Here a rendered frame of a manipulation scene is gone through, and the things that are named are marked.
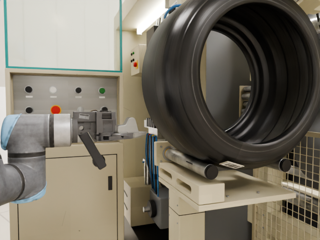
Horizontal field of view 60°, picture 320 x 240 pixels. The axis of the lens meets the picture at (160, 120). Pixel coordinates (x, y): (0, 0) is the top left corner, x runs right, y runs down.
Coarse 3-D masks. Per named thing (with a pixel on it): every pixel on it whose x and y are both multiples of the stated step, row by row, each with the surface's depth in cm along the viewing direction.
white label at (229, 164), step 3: (225, 162) 80; (228, 162) 80; (231, 162) 80; (225, 165) 83; (228, 165) 82; (231, 165) 82; (234, 165) 82; (237, 165) 81; (240, 165) 81; (234, 168) 84; (237, 168) 84
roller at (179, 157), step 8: (168, 152) 111; (176, 152) 105; (176, 160) 102; (184, 160) 96; (192, 160) 91; (200, 160) 89; (192, 168) 90; (200, 168) 85; (208, 168) 82; (216, 168) 83; (208, 176) 82; (216, 176) 83
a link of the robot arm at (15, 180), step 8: (0, 160) 60; (0, 168) 59; (8, 168) 63; (16, 168) 65; (0, 176) 58; (8, 176) 61; (16, 176) 63; (0, 184) 58; (8, 184) 60; (16, 184) 62; (24, 184) 65; (0, 192) 58; (8, 192) 60; (16, 192) 62; (0, 200) 58; (8, 200) 61
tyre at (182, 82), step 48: (192, 0) 77; (240, 0) 78; (288, 0) 84; (192, 48) 74; (240, 48) 115; (288, 48) 104; (144, 96) 94; (192, 96) 75; (288, 96) 108; (192, 144) 80; (240, 144) 80; (288, 144) 87
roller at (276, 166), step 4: (280, 160) 92; (284, 160) 91; (288, 160) 92; (272, 164) 95; (276, 164) 93; (280, 164) 91; (284, 164) 91; (288, 164) 92; (272, 168) 96; (276, 168) 94; (280, 168) 92; (284, 168) 92; (288, 168) 92
